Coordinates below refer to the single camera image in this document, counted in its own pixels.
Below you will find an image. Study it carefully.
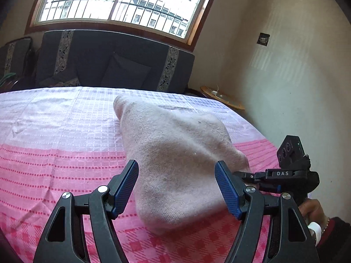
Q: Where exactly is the beige pink knit sweater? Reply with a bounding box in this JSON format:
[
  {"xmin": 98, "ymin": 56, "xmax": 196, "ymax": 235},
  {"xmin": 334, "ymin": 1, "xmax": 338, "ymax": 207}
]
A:
[{"xmin": 114, "ymin": 95, "xmax": 249, "ymax": 234}]

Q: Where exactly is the dark red sleeve forearm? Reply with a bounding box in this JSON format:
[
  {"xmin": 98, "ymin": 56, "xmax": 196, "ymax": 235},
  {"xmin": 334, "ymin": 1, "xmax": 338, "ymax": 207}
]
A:
[{"xmin": 317, "ymin": 217, "xmax": 351, "ymax": 263}]

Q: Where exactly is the green clothes hanger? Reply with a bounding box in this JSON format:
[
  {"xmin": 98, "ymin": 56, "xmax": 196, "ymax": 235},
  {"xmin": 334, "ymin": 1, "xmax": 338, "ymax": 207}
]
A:
[{"xmin": 0, "ymin": 73, "xmax": 17, "ymax": 87}]

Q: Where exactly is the right hand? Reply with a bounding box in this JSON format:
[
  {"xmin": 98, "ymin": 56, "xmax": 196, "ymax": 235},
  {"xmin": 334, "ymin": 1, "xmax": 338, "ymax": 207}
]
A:
[{"xmin": 299, "ymin": 199, "xmax": 330, "ymax": 233}]

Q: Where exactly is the white wrist band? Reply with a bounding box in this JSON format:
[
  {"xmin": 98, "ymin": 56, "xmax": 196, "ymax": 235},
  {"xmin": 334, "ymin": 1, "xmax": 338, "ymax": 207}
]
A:
[{"xmin": 308, "ymin": 221, "xmax": 322, "ymax": 246}]

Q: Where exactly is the pink checked bed sheet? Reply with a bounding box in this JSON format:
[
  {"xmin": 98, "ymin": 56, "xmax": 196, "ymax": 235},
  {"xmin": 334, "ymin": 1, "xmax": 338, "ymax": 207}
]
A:
[{"xmin": 0, "ymin": 86, "xmax": 283, "ymax": 263}]

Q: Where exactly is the round wooden side table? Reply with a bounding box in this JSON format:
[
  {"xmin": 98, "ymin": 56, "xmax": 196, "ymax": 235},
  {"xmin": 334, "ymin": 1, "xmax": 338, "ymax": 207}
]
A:
[{"xmin": 200, "ymin": 86, "xmax": 245, "ymax": 111}]

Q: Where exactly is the white charger on table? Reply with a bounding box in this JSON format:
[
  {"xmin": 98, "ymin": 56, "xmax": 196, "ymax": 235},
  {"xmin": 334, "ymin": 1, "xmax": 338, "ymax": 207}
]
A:
[{"xmin": 211, "ymin": 87, "xmax": 222, "ymax": 98}]

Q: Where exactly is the dark cushion on sofa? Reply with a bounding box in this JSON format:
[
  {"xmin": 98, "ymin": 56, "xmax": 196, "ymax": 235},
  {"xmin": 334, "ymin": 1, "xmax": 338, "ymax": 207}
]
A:
[{"xmin": 100, "ymin": 53, "xmax": 151, "ymax": 90}]

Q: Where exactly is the dark sofa with patterned stripes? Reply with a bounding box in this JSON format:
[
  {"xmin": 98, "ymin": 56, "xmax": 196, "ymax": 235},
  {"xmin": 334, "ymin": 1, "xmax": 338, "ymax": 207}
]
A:
[{"xmin": 36, "ymin": 30, "xmax": 195, "ymax": 93}]

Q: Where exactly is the dark armchair with patterned stripe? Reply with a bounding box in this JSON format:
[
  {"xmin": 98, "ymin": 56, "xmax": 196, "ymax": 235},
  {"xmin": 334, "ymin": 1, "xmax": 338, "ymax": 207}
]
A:
[{"xmin": 1, "ymin": 37, "xmax": 36, "ymax": 87}]

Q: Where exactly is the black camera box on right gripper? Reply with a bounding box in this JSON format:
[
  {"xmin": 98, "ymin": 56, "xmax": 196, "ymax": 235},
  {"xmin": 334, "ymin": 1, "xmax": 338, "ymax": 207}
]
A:
[{"xmin": 277, "ymin": 135, "xmax": 305, "ymax": 169}]

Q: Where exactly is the black wall switch plate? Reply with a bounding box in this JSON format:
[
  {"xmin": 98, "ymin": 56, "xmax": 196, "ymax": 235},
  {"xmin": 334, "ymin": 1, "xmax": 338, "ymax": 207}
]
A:
[{"xmin": 256, "ymin": 33, "xmax": 270, "ymax": 46}]

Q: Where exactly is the barred window with wooden frame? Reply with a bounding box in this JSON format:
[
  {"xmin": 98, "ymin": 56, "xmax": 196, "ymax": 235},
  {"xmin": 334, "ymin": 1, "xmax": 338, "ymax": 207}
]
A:
[{"xmin": 25, "ymin": 0, "xmax": 214, "ymax": 52}]

